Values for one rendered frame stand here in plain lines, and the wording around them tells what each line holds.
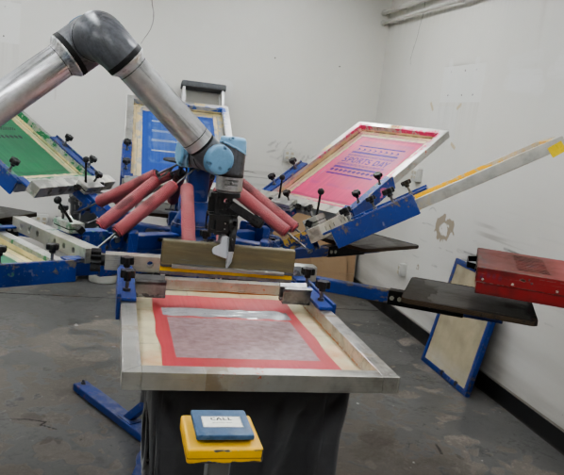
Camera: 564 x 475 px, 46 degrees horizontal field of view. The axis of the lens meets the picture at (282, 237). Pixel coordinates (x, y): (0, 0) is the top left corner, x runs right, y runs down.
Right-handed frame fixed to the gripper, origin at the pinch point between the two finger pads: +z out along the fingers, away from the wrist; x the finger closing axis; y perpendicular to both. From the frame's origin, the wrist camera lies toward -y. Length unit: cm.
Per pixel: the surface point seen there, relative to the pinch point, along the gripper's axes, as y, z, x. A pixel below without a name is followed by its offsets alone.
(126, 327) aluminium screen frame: 27.8, 10.3, 31.3
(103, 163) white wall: 42, 10, -414
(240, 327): -2.1, 13.6, 17.4
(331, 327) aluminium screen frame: -25.6, 11.1, 21.9
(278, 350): -8.5, 13.6, 33.9
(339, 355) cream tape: -23.2, 13.6, 36.6
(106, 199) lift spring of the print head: 35, -2, -97
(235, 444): 10, 14, 81
